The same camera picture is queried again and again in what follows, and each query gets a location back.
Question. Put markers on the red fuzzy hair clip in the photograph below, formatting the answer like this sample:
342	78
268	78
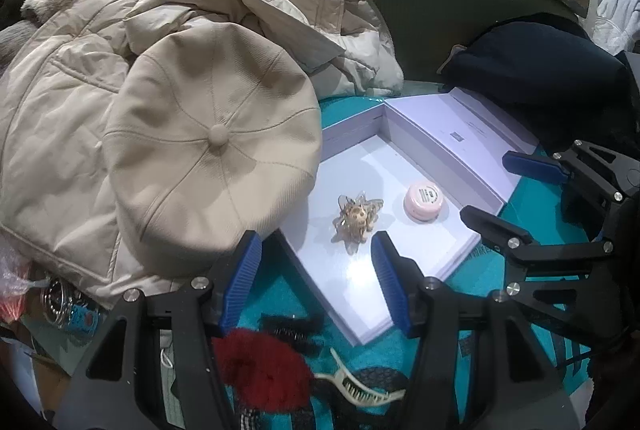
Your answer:
265	370

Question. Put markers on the blue packet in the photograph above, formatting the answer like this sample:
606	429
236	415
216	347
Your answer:
86	320

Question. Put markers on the black hair clip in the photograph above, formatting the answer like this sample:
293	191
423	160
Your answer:
292	332

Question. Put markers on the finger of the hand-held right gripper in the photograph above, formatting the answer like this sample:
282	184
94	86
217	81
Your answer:
495	230
530	164

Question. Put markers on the flower hair clip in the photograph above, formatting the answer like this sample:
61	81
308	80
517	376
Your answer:
356	217

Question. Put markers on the dark navy cloth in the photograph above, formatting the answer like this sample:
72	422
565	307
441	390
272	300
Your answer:
540	65

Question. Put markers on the beige puffer jacket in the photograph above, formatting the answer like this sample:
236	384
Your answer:
60	110

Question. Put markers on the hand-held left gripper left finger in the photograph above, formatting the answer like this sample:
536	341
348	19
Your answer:
242	280

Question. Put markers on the cream hair claw clip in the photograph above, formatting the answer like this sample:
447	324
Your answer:
350	387

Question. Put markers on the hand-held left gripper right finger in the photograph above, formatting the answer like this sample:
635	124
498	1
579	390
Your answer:
392	285

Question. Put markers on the white cloth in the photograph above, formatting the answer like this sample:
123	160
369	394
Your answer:
617	15

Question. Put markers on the pink round jar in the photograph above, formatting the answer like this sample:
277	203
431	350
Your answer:
424	201

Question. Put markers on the white gift box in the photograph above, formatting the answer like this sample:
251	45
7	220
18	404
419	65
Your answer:
350	280

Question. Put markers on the beige newsboy hat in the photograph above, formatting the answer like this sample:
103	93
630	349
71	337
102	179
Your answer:
215	135

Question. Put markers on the red plastic bag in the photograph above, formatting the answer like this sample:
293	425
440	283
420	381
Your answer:
12	290

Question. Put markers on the grey cloth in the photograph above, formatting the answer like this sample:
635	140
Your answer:
15	45

